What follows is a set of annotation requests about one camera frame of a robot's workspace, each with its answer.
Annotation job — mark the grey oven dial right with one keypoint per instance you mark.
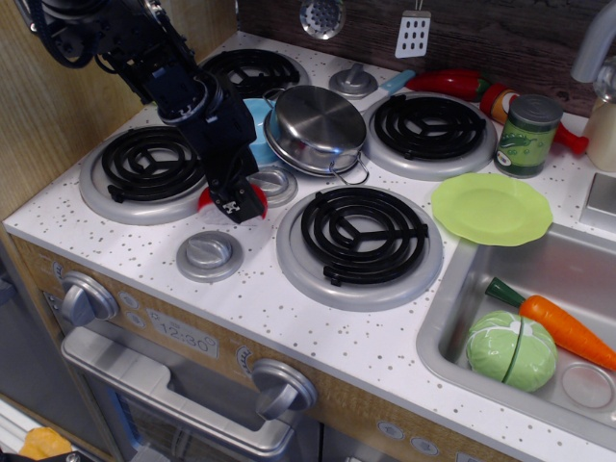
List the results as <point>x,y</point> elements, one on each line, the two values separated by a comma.
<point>281,389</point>

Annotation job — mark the stainless steel sink basin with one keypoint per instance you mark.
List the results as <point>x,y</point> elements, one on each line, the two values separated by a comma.
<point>566,282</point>

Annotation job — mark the red and white toy sushi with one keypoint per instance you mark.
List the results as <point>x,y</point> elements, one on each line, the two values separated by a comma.
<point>204,201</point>

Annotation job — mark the silver toy faucet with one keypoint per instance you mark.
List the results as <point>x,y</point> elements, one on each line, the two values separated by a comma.
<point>592,64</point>

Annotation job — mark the yellow object bottom left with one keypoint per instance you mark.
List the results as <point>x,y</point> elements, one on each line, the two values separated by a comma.
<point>44,442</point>

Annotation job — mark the front left black burner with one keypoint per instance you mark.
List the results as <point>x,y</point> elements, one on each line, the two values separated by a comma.
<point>144,176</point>

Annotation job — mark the back right black burner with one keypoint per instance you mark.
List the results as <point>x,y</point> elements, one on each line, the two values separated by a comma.
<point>428,136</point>

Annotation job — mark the green toy cabbage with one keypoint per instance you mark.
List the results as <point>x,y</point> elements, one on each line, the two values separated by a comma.
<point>510,357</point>

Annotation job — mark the light green plastic plate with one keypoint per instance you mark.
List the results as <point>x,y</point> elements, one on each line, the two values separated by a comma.
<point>491,209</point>

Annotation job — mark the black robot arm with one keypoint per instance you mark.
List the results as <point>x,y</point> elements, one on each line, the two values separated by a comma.
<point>134,40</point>

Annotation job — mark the grey stovetop knob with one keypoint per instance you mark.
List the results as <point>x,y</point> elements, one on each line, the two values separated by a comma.
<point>278,184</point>
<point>209,256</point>
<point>353,83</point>

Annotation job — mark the grey stovetop knob middle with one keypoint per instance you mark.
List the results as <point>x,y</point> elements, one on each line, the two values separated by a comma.
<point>278,184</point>

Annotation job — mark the hanging white slotted spatula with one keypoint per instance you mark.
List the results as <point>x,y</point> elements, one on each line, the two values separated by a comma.
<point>413,32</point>

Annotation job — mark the red toy ketchup bottle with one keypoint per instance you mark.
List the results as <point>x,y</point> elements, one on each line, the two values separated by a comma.
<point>496,101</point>

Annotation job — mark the back left black burner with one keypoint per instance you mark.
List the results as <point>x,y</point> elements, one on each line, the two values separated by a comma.
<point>249,73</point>

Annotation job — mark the hanging metal strainer ladle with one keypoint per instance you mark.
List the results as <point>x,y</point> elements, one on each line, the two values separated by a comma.
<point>322,19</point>

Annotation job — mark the front right black burner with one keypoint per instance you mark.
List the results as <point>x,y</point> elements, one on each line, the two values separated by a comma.
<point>359,249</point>

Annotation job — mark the stainless steel toy pot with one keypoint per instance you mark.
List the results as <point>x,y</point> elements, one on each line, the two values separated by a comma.
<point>316,131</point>

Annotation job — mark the black burner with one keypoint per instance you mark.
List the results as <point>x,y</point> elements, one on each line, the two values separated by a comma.
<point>428,136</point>
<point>359,249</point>
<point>249,73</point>
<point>144,176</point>

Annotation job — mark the grey stovetop knob front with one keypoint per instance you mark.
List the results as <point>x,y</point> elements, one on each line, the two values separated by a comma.
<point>209,256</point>

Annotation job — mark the orange toy carrot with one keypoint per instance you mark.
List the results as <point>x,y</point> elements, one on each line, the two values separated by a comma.
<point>567,331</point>

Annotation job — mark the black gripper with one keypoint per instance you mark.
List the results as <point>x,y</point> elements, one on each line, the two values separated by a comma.
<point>220,128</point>

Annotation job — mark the red toy chili pepper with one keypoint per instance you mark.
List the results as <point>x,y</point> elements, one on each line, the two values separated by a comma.
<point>465,84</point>

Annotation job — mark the blue handled toy utensil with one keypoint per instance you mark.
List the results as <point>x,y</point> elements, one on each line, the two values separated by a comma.
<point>396,83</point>

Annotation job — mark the grey oven door handle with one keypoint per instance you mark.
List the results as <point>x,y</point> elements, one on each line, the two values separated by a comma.
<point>146,381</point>

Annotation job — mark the grey stovetop knob back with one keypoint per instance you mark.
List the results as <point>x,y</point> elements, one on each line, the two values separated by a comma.
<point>353,83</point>

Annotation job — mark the cream toy milk bottle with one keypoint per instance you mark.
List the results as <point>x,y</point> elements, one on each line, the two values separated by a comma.
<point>600,132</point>

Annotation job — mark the green toy peas can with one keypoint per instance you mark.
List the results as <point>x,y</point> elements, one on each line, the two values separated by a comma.
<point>527,136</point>

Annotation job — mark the grey oven dial left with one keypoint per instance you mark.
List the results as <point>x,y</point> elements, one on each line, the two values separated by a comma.
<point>86,300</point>

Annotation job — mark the light blue plastic bowl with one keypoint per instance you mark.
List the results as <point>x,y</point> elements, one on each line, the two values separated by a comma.
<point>260,148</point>

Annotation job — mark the grey oven dial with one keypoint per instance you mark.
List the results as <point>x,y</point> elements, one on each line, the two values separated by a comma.
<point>281,389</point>
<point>86,300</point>

